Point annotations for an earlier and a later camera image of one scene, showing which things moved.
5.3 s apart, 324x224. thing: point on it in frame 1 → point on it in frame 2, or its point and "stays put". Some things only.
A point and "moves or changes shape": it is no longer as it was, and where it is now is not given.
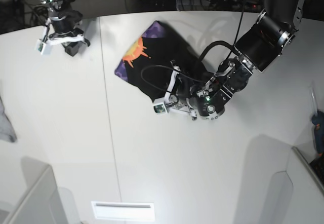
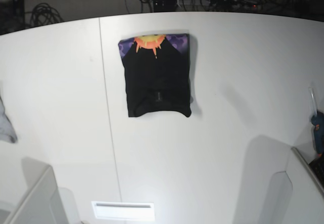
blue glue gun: [318, 121] stays put
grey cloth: [7, 132] stays put
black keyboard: [318, 165] stays put
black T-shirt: [149, 63] moves or changes shape
